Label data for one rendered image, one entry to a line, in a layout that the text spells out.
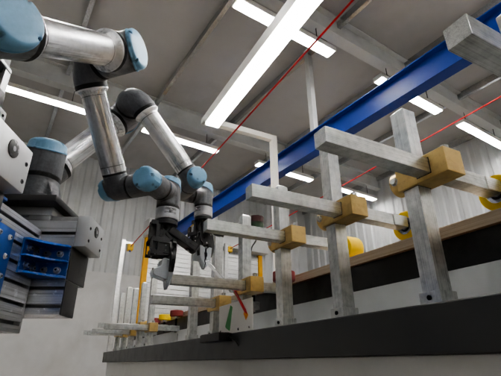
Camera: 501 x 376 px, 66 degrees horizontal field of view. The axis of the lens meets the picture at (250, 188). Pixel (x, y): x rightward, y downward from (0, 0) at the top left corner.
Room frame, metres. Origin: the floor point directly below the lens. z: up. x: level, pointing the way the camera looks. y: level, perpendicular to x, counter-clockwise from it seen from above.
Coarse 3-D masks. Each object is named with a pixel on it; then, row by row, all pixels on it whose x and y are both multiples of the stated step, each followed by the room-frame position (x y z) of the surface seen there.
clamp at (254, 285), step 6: (252, 276) 1.28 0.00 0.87; (246, 282) 1.30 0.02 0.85; (252, 282) 1.28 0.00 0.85; (258, 282) 1.29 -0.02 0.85; (246, 288) 1.30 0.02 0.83; (252, 288) 1.28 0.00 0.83; (258, 288) 1.29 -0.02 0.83; (234, 294) 1.40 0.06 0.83; (240, 294) 1.34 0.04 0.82; (246, 294) 1.34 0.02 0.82; (252, 294) 1.34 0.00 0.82
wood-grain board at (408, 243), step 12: (480, 216) 0.79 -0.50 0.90; (492, 216) 0.77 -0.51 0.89; (444, 228) 0.87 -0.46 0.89; (456, 228) 0.85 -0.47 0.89; (468, 228) 0.82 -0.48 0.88; (480, 228) 0.81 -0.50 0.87; (408, 240) 0.97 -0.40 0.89; (372, 252) 1.08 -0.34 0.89; (384, 252) 1.04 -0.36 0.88; (396, 252) 1.01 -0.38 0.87; (360, 264) 1.14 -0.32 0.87; (300, 276) 1.39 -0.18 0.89; (312, 276) 1.33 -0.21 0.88
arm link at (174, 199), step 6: (168, 180) 1.14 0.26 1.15; (174, 180) 1.16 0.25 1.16; (174, 186) 1.16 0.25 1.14; (180, 186) 1.19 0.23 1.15; (174, 192) 1.16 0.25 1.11; (180, 192) 1.20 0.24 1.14; (168, 198) 1.15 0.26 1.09; (174, 198) 1.16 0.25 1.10; (162, 204) 1.15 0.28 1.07; (168, 204) 1.15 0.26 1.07; (174, 204) 1.17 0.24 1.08
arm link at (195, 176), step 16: (128, 96) 1.19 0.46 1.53; (144, 96) 1.20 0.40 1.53; (128, 112) 1.23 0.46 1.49; (144, 112) 1.21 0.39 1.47; (160, 128) 1.24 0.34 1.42; (160, 144) 1.27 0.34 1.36; (176, 144) 1.27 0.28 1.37; (176, 160) 1.29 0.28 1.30; (192, 176) 1.29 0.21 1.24; (192, 192) 1.39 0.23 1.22
